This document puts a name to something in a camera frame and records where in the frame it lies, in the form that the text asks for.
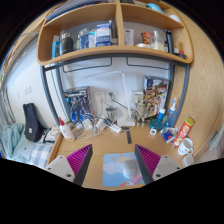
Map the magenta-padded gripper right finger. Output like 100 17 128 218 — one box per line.
134 144 183 185

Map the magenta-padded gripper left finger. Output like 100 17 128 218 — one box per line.
45 143 93 187

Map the pastel sun cloud mouse pad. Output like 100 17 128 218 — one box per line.
101 151 146 188

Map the translucent plastic container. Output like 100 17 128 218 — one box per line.
181 153 195 168

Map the white printed mug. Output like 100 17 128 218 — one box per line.
177 137 194 157

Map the blue tissue pack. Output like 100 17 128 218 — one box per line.
160 126 179 144

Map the white bottle with red cap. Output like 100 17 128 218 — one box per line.
58 116 76 142

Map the red chip can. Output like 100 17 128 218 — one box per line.
172 117 195 148

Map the teal round tin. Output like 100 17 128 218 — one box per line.
148 118 164 132

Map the bed with plaid bedding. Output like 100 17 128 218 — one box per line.
0 123 54 169

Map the blue spray bottle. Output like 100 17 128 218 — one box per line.
164 97 178 128

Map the white power adapter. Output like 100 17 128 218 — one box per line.
81 119 94 131

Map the white tube with blue cap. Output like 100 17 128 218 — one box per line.
157 108 166 123

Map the black bag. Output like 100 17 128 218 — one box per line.
22 102 44 143

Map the white desk lamp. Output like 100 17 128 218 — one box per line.
84 69 137 128

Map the striped hanging towel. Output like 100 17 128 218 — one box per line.
209 119 224 151

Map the white power strip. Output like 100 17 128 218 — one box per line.
105 122 123 134

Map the blue model kit box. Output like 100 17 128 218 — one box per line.
63 86 94 124

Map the wooden wall shelf unit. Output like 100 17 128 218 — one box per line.
35 0 194 67

